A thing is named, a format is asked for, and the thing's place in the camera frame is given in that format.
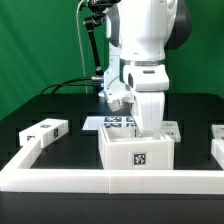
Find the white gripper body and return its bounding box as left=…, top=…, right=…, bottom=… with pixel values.
left=133, top=92, right=165, bottom=132

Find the white cabinet box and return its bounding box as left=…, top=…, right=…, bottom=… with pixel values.
left=98, top=125, right=174, bottom=170

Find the small white cabinet door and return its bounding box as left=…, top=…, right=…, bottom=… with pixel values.
left=162, top=121, right=181, bottom=142

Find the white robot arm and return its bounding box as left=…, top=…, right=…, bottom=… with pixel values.
left=104, top=0, right=192, bottom=136

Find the white block with markers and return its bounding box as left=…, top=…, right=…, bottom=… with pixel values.
left=19, top=118, right=69, bottom=148

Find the white marker base plate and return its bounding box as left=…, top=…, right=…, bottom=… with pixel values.
left=82, top=116, right=135, bottom=130

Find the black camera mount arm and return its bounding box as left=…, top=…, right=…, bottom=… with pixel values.
left=79, top=0, right=120, bottom=76

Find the white cable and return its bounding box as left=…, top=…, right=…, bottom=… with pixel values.
left=75, top=0, right=90, bottom=95

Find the white L-shaped frame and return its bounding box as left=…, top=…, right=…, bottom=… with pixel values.
left=0, top=139, right=224, bottom=195

